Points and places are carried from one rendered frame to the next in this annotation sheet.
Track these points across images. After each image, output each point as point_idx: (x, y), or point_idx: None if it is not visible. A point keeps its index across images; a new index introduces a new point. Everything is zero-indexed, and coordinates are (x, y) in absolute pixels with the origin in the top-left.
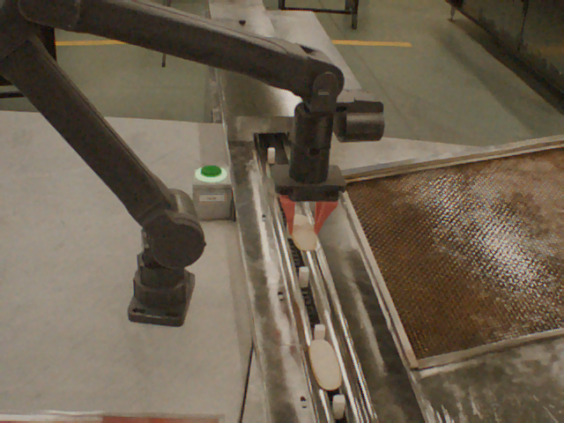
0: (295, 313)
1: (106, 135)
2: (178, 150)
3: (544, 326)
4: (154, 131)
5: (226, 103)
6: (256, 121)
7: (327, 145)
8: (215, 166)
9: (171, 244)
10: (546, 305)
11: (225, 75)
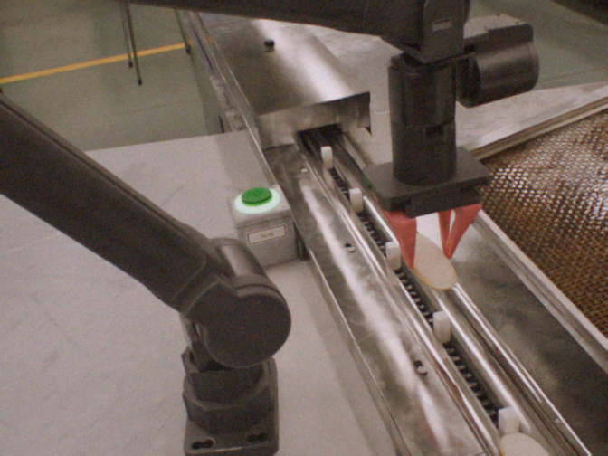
0: (452, 391)
1: (84, 175)
2: (196, 176)
3: None
4: (156, 158)
5: (248, 99)
6: (295, 114)
7: (452, 117)
8: (261, 189)
9: (237, 330)
10: None
11: (232, 63)
